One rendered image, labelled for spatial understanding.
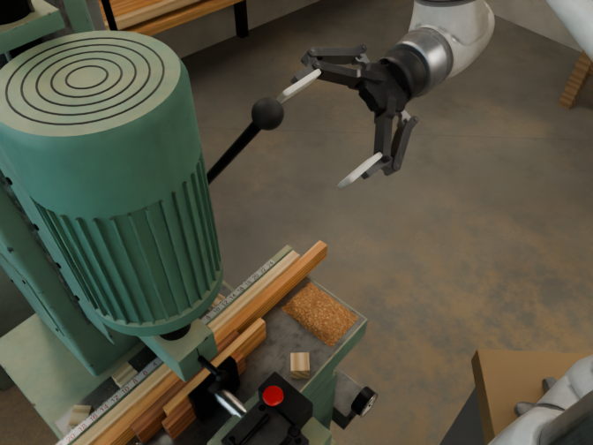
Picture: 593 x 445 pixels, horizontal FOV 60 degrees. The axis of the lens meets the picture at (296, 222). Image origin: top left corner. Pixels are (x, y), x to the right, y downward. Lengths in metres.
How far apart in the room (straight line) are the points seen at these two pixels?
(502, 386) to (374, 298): 0.95
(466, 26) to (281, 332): 0.60
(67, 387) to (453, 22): 0.94
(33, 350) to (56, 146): 0.80
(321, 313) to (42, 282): 0.48
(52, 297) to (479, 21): 0.78
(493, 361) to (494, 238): 1.20
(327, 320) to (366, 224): 1.42
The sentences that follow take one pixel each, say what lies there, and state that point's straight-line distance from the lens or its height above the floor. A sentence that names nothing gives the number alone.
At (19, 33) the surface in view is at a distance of 0.58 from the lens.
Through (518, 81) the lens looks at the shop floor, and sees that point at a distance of 3.47.
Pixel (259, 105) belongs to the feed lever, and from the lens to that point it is 0.54.
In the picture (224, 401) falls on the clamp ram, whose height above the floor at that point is 0.96.
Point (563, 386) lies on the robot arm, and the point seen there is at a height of 0.89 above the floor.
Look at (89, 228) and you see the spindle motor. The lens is 0.52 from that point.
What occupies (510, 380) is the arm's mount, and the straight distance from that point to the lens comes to 1.29.
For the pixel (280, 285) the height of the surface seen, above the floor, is 0.94.
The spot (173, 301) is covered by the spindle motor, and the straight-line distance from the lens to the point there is 0.62.
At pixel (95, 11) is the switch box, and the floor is 1.42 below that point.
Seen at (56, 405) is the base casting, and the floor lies 0.80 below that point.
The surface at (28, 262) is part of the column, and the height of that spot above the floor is 1.17.
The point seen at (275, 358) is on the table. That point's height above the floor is 0.90.
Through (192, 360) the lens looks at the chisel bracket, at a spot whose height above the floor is 1.04.
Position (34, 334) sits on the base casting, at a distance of 1.23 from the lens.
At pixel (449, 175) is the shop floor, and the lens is 2.67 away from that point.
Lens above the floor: 1.76
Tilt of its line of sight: 49 degrees down
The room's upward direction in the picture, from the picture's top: straight up
